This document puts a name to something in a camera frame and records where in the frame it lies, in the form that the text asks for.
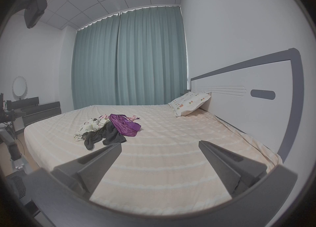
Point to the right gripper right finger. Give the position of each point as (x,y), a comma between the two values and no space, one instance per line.
(222,169)

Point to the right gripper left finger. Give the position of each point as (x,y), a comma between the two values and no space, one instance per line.
(98,166)

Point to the black T-shirt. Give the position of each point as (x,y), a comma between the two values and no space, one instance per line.
(111,134)

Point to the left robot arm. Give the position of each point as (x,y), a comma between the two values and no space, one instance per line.
(7,142)

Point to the bed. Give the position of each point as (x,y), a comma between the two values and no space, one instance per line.
(167,152)

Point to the white printed pyjama top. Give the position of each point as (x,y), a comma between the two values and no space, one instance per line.
(90,126)

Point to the purple satin garment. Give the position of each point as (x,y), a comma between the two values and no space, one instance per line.
(123,125)

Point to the pink garment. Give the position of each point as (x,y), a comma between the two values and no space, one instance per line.
(134,117)

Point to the white printed pillow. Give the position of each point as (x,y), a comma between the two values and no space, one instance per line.
(187,102)

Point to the dark chest of drawers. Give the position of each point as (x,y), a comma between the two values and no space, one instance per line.
(42,111)

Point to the blue-green curtain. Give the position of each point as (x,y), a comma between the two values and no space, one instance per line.
(128,60)

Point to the round white mirror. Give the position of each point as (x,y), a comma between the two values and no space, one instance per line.
(20,86)

